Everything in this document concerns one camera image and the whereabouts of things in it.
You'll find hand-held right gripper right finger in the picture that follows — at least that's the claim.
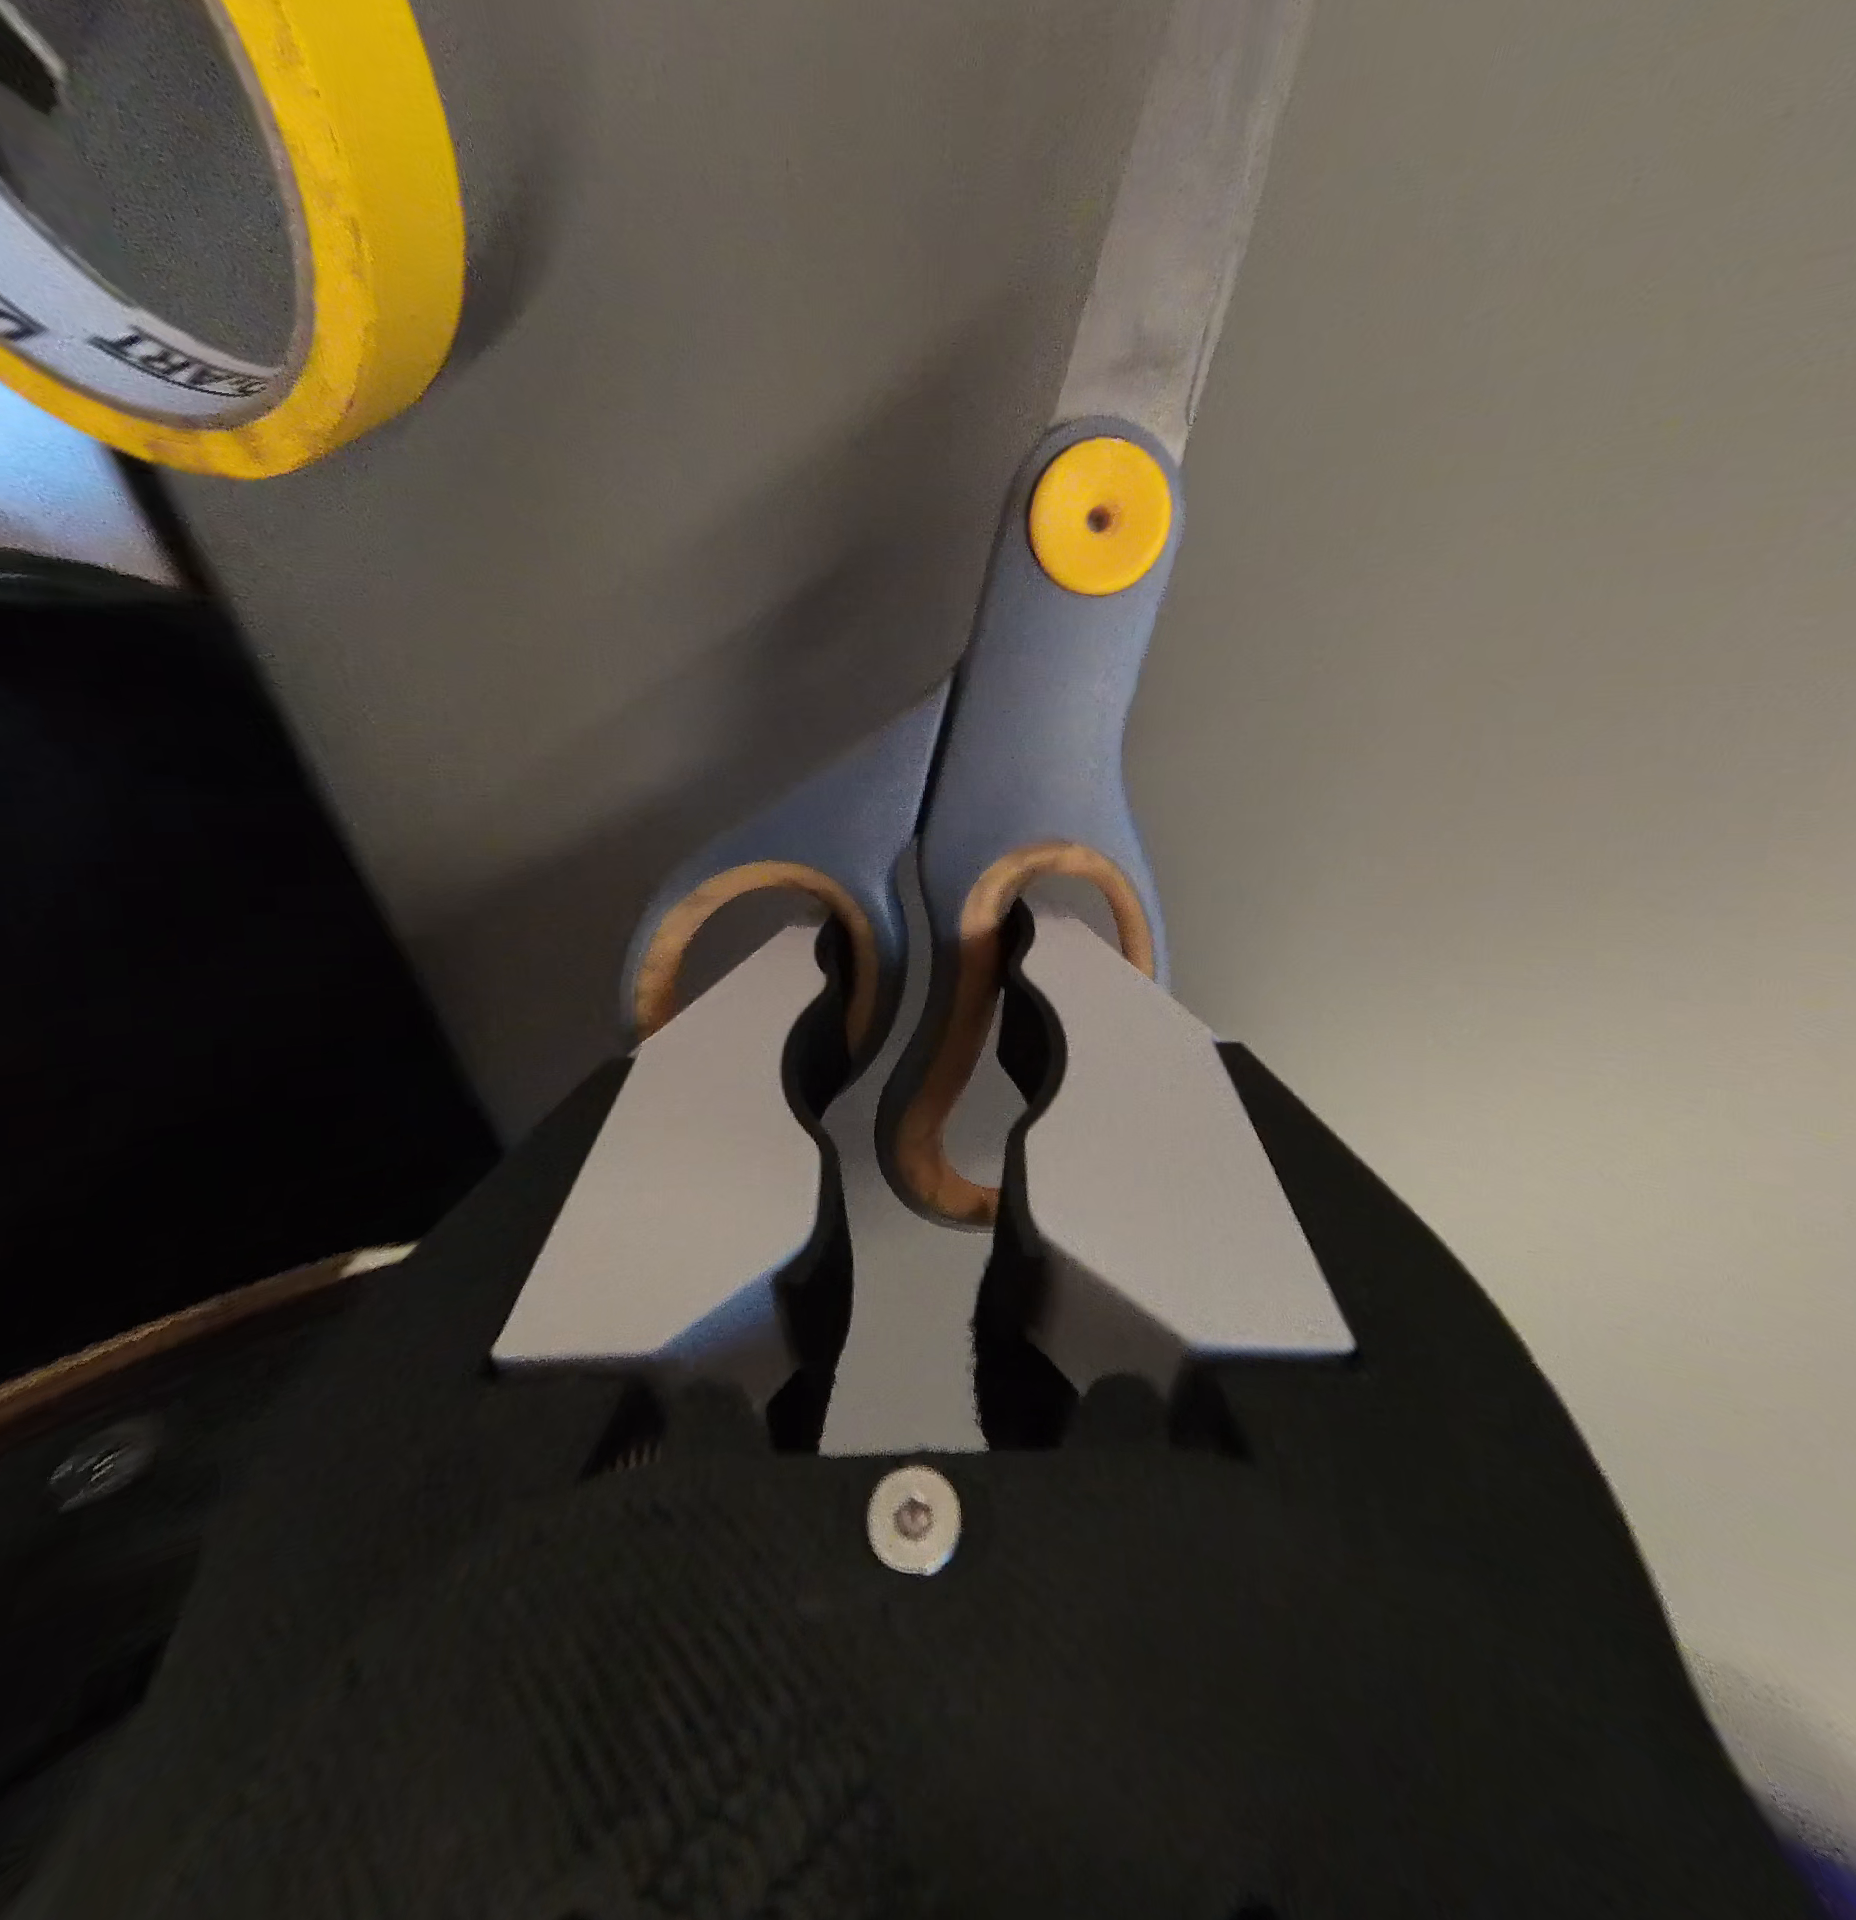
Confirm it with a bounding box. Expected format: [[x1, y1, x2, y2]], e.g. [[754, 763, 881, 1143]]
[[973, 898, 1357, 1428]]

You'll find person's black jacket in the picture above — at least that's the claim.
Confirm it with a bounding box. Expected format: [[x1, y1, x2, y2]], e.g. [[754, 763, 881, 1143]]
[[0, 546, 504, 1815]]

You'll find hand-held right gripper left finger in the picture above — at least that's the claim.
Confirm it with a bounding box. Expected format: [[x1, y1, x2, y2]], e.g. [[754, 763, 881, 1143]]
[[492, 918, 859, 1450]]

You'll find yellow tape roll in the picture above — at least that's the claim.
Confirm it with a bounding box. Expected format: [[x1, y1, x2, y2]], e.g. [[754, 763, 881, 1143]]
[[0, 0, 470, 486]]

